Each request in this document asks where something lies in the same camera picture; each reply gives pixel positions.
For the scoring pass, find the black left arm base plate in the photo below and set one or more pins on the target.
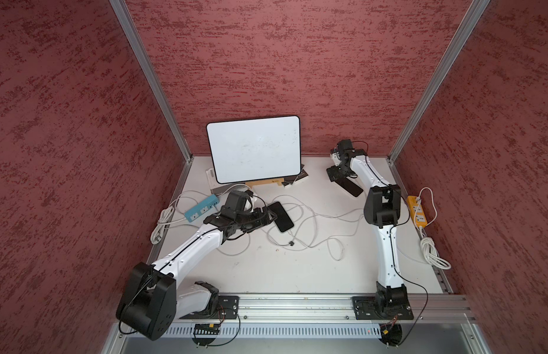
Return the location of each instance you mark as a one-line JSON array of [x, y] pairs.
[[222, 308]]

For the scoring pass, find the blue power strip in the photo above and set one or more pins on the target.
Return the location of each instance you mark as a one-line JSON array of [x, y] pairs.
[[201, 208]]

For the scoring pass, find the aluminium corner post left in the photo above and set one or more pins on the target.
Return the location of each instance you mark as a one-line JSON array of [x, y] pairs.
[[133, 37]]

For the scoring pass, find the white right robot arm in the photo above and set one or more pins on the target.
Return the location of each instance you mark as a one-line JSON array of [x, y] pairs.
[[382, 211]]

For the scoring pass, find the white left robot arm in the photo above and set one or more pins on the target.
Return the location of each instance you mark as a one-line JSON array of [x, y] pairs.
[[154, 296]]

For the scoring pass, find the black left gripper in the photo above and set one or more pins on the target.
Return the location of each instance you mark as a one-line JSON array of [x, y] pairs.
[[258, 221]]

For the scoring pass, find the wooden whiteboard stand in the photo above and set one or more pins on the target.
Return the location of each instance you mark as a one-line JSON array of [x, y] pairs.
[[277, 181]]

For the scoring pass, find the aluminium corner post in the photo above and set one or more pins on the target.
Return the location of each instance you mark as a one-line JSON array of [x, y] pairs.
[[133, 37], [455, 46]]

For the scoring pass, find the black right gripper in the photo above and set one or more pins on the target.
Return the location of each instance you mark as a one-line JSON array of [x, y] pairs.
[[338, 174]]

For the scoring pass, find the aluminium corner post right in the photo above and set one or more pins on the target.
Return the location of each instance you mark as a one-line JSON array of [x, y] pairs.
[[455, 46]]

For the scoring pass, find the yellow power strip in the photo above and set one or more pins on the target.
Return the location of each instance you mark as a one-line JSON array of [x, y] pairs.
[[416, 212]]

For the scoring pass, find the phone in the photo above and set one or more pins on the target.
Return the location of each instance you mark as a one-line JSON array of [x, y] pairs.
[[349, 186], [282, 220]]

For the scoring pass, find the aluminium front rail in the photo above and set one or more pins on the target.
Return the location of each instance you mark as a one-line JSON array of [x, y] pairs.
[[319, 323]]

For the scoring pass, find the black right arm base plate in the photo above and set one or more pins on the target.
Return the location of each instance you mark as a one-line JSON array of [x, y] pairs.
[[371, 308]]

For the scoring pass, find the white whiteboard black frame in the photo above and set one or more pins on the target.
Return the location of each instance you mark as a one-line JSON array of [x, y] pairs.
[[255, 149]]

